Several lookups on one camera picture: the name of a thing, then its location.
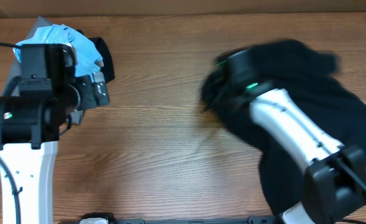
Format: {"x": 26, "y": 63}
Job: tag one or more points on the light blue printed t-shirt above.
{"x": 54, "y": 34}

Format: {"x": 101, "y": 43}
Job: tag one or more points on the cardboard backdrop board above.
{"x": 70, "y": 8}

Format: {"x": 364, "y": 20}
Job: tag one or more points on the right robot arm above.
{"x": 334, "y": 175}

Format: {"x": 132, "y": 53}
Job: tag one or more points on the grey folded t-shirt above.
{"x": 77, "y": 116}

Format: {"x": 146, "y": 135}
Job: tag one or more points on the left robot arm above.
{"x": 33, "y": 107}

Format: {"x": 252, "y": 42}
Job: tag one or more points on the black t-shirt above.
{"x": 307, "y": 76}

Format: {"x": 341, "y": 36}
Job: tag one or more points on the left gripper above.
{"x": 86, "y": 86}

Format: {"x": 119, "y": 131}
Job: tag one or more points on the black folded garment in pile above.
{"x": 106, "y": 59}

